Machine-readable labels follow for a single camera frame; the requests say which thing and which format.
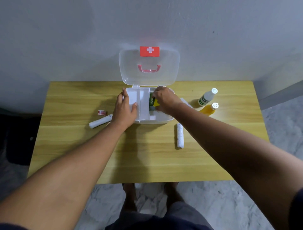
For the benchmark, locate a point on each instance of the person's right hand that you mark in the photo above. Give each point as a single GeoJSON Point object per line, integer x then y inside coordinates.
{"type": "Point", "coordinates": [166, 100]}

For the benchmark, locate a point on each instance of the person's left hand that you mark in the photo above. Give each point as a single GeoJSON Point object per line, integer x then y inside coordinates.
{"type": "Point", "coordinates": [123, 113]}

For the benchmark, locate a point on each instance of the small yellow medicine box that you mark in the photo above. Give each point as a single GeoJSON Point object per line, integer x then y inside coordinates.
{"type": "Point", "coordinates": [152, 102]}

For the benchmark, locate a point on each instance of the red and white tape roll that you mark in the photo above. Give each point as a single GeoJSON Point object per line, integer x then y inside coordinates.
{"type": "Point", "coordinates": [102, 113]}

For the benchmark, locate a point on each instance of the large white bandage roll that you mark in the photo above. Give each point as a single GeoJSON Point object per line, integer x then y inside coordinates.
{"type": "Point", "coordinates": [99, 121]}

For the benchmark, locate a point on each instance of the white first aid box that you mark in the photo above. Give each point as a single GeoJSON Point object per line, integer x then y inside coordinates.
{"type": "Point", "coordinates": [149, 78]}

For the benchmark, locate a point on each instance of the white speckled bandage roll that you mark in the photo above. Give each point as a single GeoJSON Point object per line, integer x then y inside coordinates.
{"type": "Point", "coordinates": [180, 136]}

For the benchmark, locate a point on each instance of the clear bottle with white cap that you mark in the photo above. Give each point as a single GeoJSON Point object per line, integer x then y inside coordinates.
{"type": "Point", "coordinates": [206, 97]}

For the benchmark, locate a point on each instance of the yellow liquid bottle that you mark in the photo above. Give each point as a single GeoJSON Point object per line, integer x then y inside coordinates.
{"type": "Point", "coordinates": [209, 109]}

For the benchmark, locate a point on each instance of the person's right forearm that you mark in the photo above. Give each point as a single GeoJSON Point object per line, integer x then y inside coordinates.
{"type": "Point", "coordinates": [225, 147]}

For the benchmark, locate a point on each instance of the person's left forearm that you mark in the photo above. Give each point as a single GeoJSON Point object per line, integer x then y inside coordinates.
{"type": "Point", "coordinates": [71, 170]}

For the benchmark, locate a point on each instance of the person's left foot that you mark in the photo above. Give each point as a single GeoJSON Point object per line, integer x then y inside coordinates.
{"type": "Point", "coordinates": [129, 196]}

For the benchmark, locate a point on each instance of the person's foot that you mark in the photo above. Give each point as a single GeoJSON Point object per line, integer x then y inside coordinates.
{"type": "Point", "coordinates": [172, 194]}
{"type": "Point", "coordinates": [129, 196]}

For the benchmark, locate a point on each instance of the person's right foot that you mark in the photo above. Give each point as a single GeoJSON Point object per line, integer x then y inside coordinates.
{"type": "Point", "coordinates": [172, 194]}

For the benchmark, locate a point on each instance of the black chair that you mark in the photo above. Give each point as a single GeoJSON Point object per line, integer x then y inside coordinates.
{"type": "Point", "coordinates": [19, 142]}

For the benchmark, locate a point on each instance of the grey shorts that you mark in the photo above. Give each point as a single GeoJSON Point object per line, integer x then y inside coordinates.
{"type": "Point", "coordinates": [182, 211]}

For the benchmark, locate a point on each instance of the dark blue shirt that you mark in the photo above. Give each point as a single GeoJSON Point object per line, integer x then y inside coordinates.
{"type": "Point", "coordinates": [153, 224]}

